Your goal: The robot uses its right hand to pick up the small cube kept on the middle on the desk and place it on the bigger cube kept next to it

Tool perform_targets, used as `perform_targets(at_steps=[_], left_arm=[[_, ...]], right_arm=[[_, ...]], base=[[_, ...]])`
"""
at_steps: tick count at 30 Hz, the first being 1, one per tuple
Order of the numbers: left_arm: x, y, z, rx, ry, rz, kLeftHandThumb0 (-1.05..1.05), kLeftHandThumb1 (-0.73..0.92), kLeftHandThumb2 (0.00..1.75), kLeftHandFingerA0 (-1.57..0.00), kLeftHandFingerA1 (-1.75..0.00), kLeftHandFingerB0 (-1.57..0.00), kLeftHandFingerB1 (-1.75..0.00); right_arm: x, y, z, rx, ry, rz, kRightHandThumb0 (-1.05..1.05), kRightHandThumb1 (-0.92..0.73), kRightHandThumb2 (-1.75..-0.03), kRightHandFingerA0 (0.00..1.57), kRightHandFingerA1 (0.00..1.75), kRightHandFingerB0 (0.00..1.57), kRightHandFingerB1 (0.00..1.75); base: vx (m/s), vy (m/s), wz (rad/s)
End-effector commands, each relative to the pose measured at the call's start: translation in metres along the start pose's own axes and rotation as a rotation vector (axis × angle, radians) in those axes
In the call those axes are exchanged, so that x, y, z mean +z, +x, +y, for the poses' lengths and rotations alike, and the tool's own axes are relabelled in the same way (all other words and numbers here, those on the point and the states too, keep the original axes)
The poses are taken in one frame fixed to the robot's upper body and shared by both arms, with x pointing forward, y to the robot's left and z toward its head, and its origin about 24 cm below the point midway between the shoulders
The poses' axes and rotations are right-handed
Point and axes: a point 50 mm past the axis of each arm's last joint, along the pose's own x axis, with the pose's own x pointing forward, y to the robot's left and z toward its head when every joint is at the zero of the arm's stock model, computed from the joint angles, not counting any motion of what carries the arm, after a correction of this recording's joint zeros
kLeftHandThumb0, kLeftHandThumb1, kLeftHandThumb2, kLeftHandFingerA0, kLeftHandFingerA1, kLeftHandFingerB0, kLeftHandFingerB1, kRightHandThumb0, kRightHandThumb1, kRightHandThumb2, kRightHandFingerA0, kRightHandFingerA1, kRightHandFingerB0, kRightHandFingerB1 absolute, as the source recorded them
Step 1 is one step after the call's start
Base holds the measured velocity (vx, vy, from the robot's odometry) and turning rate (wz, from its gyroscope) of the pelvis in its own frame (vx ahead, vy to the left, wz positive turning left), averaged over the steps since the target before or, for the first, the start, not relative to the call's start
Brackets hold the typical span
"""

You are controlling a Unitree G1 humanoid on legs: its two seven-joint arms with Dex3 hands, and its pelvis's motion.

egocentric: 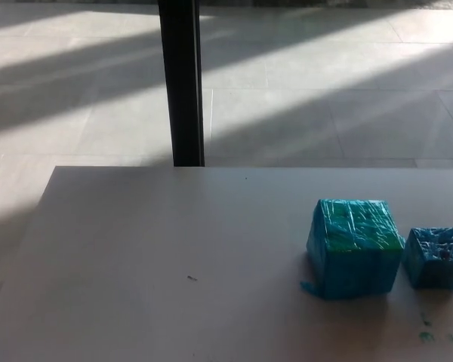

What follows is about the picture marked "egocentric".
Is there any small blue cube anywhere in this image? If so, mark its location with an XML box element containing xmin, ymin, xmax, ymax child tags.
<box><xmin>401</xmin><ymin>226</ymin><xmax>453</xmax><ymax>290</ymax></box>

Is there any large blue wrapped cube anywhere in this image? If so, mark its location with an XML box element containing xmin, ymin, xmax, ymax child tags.
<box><xmin>299</xmin><ymin>198</ymin><xmax>406</xmax><ymax>301</ymax></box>

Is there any black vertical window frame post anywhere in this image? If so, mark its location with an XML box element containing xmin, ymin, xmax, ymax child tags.
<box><xmin>158</xmin><ymin>0</ymin><xmax>206</xmax><ymax>167</ymax></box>

